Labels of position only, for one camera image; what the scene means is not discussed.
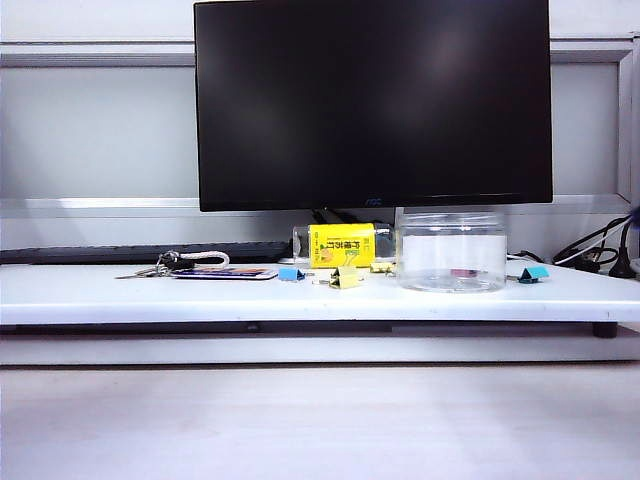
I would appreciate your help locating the pink binder clip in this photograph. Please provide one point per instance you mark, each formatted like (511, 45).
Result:
(462, 272)

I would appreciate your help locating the black keyboard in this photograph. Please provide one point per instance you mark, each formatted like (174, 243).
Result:
(100, 252)

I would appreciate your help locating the blue binder clip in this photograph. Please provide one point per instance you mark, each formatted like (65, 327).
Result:
(287, 273)

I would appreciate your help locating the teal binder clip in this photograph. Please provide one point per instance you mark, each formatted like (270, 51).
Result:
(532, 273)

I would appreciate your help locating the round transparent plastic jar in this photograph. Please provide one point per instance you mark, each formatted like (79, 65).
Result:
(450, 250)

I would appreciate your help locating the printed key card tag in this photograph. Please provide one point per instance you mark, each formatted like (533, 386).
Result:
(225, 273)

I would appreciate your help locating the white desk riser board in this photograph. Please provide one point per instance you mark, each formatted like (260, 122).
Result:
(300, 300)

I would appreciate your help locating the black computer monitor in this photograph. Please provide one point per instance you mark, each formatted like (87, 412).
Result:
(370, 100)

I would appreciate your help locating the black power plug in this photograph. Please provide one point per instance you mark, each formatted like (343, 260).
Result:
(625, 260)

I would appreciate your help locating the plastic bottle with yellow label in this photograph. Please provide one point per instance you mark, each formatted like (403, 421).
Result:
(340, 245)

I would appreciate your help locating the silver keys with black fob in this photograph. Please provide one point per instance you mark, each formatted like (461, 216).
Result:
(150, 271)

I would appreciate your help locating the white lower base panel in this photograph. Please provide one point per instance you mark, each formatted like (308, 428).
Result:
(300, 350)

